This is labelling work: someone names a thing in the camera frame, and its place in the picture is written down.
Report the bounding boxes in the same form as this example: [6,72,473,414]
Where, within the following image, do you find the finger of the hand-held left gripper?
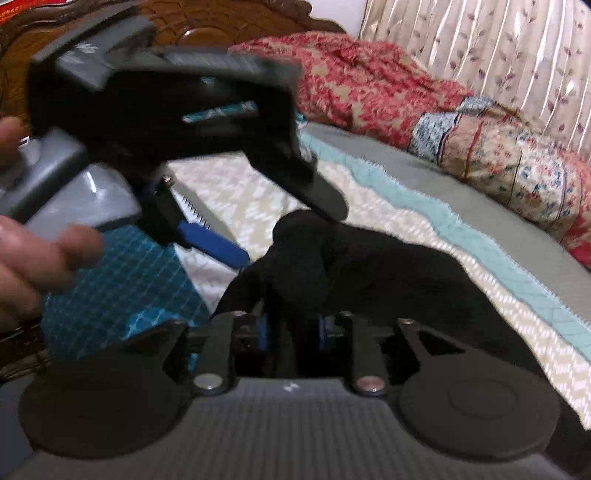
[137,176,252,271]
[248,137,349,223]

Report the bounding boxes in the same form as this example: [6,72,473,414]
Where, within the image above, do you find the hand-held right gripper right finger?
[302,311,457,397]

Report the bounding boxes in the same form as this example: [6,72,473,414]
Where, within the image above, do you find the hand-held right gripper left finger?
[124,302,271,398]

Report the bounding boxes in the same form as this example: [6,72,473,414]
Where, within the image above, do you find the black pants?
[210,209,557,398]

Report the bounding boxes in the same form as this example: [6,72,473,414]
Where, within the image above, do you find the person's left hand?
[0,116,105,334]

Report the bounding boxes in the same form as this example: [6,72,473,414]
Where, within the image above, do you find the carved wooden headboard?
[0,0,348,139]

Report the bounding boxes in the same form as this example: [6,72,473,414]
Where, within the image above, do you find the patterned bed sheet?
[41,121,591,432]

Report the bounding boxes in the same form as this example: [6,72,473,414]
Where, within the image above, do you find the floral patchwork quilt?
[230,31,591,271]

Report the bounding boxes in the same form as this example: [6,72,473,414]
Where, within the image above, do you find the leaf print curtain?
[359,0,591,155]

